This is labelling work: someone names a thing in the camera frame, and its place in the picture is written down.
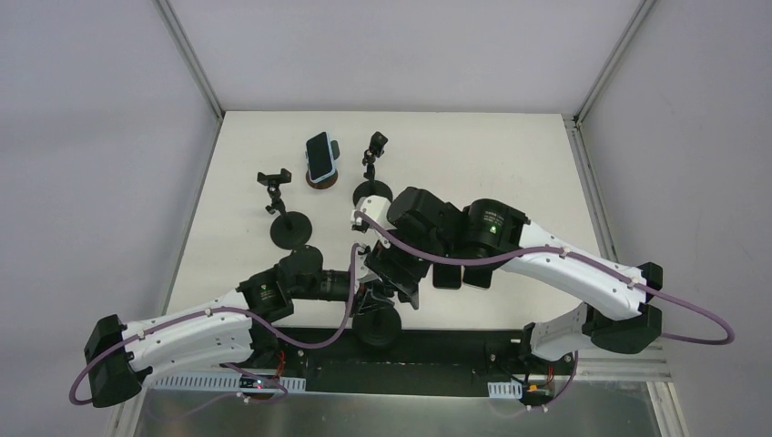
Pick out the right white cable duct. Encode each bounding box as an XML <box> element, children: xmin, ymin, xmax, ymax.
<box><xmin>487</xmin><ymin>380</ymin><xmax>523</xmax><ymax>400</ymax></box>

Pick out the brown-base phone holder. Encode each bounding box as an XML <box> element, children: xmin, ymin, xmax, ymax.
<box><xmin>305</xmin><ymin>132</ymin><xmax>340</xmax><ymax>189</ymax></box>

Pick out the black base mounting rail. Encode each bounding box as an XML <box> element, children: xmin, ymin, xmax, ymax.
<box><xmin>238</xmin><ymin>330</ymin><xmax>576</xmax><ymax>401</ymax></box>

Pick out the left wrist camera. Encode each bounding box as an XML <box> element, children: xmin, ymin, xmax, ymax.
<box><xmin>351</xmin><ymin>244</ymin><xmax>381</xmax><ymax>284</ymax></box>

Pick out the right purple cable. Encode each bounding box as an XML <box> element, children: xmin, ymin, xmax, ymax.
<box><xmin>353</xmin><ymin>210</ymin><xmax>736</xmax><ymax>346</ymax></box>

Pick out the black phone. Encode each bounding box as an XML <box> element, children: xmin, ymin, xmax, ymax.
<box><xmin>462</xmin><ymin>268</ymin><xmax>493</xmax><ymax>290</ymax></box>
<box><xmin>432</xmin><ymin>264</ymin><xmax>463</xmax><ymax>290</ymax></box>

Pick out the left aluminium frame post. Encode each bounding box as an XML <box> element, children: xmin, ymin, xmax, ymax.
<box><xmin>153</xmin><ymin>0</ymin><xmax>226</xmax><ymax>125</ymax></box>

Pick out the left white cable duct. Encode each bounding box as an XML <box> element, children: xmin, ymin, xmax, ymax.
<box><xmin>150</xmin><ymin>371</ymin><xmax>307</xmax><ymax>394</ymax></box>

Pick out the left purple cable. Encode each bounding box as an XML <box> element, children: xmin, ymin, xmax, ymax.
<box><xmin>67</xmin><ymin>242</ymin><xmax>369</xmax><ymax>406</ymax></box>

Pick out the aluminium frame post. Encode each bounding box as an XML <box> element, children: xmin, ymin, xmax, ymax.
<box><xmin>573</xmin><ymin>0</ymin><xmax>658</xmax><ymax>128</ymax></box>
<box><xmin>153</xmin><ymin>0</ymin><xmax>226</xmax><ymax>125</ymax></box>

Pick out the white cable duct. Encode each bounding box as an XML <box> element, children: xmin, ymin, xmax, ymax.
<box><xmin>487</xmin><ymin>380</ymin><xmax>523</xmax><ymax>400</ymax></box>
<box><xmin>150</xmin><ymin>371</ymin><xmax>307</xmax><ymax>394</ymax></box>

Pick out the right aluminium frame post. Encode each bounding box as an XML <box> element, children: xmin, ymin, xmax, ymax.
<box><xmin>573</xmin><ymin>0</ymin><xmax>658</xmax><ymax>128</ymax></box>

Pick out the black round-base phone stand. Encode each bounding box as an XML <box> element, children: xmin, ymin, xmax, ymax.
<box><xmin>352</xmin><ymin>131</ymin><xmax>393</xmax><ymax>206</ymax></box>

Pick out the blue-cased phone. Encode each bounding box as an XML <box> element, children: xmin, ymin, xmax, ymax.
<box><xmin>305</xmin><ymin>132</ymin><xmax>337</xmax><ymax>184</ymax></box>

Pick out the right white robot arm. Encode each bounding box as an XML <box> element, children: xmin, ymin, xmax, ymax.
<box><xmin>351</xmin><ymin>187</ymin><xmax>663</xmax><ymax>373</ymax></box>

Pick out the purple cable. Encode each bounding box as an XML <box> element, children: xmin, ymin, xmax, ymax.
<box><xmin>67</xmin><ymin>242</ymin><xmax>369</xmax><ymax>406</ymax></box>
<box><xmin>353</xmin><ymin>210</ymin><xmax>736</xmax><ymax>346</ymax></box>

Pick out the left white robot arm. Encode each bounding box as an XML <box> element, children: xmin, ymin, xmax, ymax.
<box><xmin>69</xmin><ymin>245</ymin><xmax>396</xmax><ymax>408</ymax></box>

